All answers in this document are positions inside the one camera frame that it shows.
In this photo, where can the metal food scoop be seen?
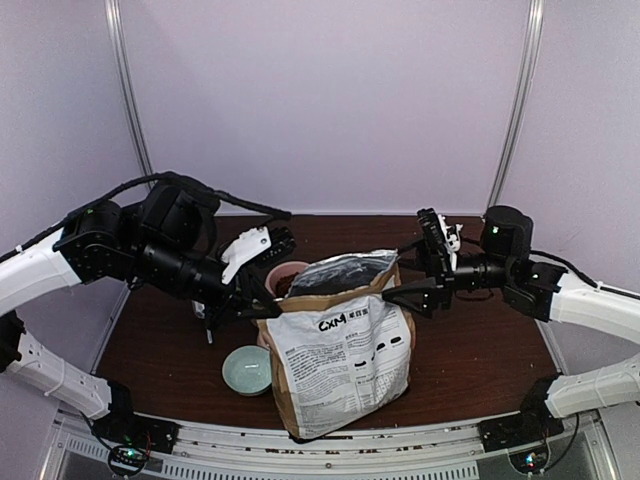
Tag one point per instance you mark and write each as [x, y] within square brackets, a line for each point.
[201, 312]

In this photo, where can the circuit board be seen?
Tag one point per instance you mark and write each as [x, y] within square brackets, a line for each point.
[531, 461]
[126, 461]

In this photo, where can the left circuit board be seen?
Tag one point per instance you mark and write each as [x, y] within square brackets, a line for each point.
[126, 461]

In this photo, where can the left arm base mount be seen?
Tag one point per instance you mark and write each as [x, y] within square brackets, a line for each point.
[142, 432]

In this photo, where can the pink double pet feeder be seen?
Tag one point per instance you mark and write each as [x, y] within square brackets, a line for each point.
[283, 269]

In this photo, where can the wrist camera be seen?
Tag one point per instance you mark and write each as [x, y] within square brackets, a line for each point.
[441, 238]
[259, 245]

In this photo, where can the aluminium post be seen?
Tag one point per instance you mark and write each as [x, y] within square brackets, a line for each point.
[117, 36]
[530, 51]

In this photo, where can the brown kibble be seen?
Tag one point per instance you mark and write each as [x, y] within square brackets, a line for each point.
[283, 285]

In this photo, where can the left rear aluminium post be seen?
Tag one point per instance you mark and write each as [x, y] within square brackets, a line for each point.
[117, 36]

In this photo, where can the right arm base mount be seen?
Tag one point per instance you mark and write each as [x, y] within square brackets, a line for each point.
[518, 429]

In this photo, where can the right rear aluminium post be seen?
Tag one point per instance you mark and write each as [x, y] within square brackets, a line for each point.
[530, 51]

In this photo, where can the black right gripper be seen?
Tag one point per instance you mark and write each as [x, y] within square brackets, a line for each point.
[436, 290]

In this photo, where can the left aluminium table rail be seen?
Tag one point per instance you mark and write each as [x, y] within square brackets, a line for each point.
[86, 319]

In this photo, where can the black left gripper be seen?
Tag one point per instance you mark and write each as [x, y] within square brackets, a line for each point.
[235, 304]

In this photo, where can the front aluminium table rail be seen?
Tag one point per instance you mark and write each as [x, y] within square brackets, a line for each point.
[452, 450]

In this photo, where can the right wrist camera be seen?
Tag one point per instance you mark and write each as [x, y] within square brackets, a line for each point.
[441, 238]

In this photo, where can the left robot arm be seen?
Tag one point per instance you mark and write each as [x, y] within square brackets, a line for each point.
[167, 240]

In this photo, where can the light green ceramic bowl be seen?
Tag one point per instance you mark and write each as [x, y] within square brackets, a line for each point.
[247, 370]

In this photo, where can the right circuit board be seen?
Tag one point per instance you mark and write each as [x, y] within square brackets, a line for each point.
[531, 461]

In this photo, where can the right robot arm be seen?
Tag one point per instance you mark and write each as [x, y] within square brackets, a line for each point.
[538, 285]

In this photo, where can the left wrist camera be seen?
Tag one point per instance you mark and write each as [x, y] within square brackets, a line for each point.
[259, 245]

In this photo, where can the brown dog food bag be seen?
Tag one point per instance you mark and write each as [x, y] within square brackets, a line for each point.
[338, 350]

